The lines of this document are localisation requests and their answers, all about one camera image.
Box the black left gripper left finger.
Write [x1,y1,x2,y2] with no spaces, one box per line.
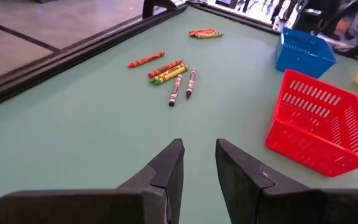
[0,138,185,224]

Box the black table-edge clamp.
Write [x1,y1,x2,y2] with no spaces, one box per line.
[141,0,180,19]

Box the blue plastic basket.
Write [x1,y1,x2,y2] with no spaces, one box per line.
[274,27,337,79]

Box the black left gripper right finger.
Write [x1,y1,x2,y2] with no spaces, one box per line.
[215,138,358,224]

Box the grey crayon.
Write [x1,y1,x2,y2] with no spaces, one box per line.
[185,67,197,100]

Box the red plastic basket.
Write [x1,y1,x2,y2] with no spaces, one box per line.
[265,68,358,178]

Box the black table frame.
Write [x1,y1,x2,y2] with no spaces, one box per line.
[0,1,358,114]

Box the red crayon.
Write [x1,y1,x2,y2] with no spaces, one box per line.
[147,59,183,79]
[127,51,166,69]

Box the pink crayon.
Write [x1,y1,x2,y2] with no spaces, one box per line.
[168,73,183,108]

